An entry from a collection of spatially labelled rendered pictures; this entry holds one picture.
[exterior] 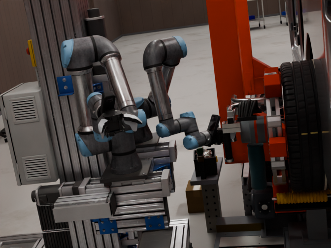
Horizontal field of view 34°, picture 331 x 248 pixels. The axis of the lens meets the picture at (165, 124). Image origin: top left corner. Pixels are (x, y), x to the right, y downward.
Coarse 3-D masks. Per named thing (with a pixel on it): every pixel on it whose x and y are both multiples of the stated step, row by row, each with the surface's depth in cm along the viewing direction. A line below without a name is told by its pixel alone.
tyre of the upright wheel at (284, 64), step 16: (288, 64) 261; (304, 64) 257; (288, 80) 249; (304, 80) 247; (288, 96) 244; (304, 96) 243; (288, 112) 242; (304, 112) 240; (288, 128) 242; (304, 128) 240; (320, 128) 238; (288, 144) 244; (304, 144) 241; (320, 144) 240; (288, 160) 291; (304, 160) 244; (320, 160) 243; (304, 176) 249; (320, 176) 249
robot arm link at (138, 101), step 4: (136, 100) 294; (140, 100) 293; (144, 100) 297; (136, 104) 292; (140, 104) 293; (144, 104) 295; (148, 104) 296; (140, 108) 293; (144, 108) 294; (148, 108) 296; (148, 112) 296; (148, 116) 297
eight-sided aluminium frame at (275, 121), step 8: (272, 72) 278; (272, 120) 247; (280, 120) 246; (280, 128) 247; (272, 136) 249; (280, 136) 248; (272, 160) 252; (280, 160) 251; (272, 168) 254; (280, 168) 254; (280, 176) 270; (280, 184) 270
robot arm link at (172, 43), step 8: (160, 40) 268; (168, 40) 268; (176, 40) 270; (168, 48) 267; (176, 48) 269; (184, 48) 271; (168, 56) 268; (176, 56) 271; (184, 56) 275; (168, 64) 274; (176, 64) 276; (168, 72) 280; (168, 80) 285; (168, 88) 291; (152, 96) 296; (168, 96) 300; (152, 104) 297; (152, 112) 297
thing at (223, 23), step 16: (208, 0) 306; (224, 0) 304; (208, 16) 308; (224, 16) 306; (224, 32) 309; (224, 48) 311; (224, 64) 314; (240, 64) 312; (224, 80) 316; (240, 80) 315; (224, 96) 319; (240, 96) 317; (224, 112) 322; (240, 144) 325; (240, 160) 328
